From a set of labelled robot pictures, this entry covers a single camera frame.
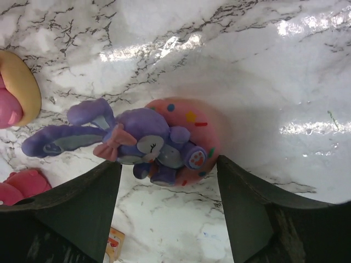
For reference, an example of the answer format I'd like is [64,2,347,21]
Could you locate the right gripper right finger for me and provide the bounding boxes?
[217,156,350,262]

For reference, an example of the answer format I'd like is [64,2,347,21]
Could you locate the pink bear figure toy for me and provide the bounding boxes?
[1,169,52,206]

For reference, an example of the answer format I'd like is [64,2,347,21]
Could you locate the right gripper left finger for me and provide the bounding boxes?
[1,161,122,263]

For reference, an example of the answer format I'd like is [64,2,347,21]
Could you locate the purple bunny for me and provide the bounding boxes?
[21,98,221,187]

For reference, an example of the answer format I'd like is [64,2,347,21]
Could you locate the strawberry pink bear donut toy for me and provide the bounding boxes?
[1,50,42,129]

